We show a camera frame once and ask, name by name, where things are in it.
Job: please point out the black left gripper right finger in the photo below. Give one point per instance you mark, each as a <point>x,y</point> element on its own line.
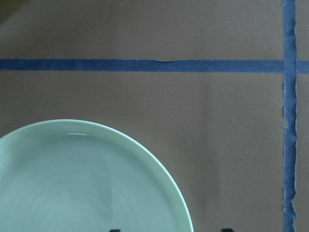
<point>226,230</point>

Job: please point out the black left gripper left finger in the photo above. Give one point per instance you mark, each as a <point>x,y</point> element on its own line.
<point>114,230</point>

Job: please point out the light green plate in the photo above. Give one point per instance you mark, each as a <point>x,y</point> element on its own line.
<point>78,176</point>

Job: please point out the brown paper table cover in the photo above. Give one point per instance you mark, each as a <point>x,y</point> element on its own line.
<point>217,90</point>

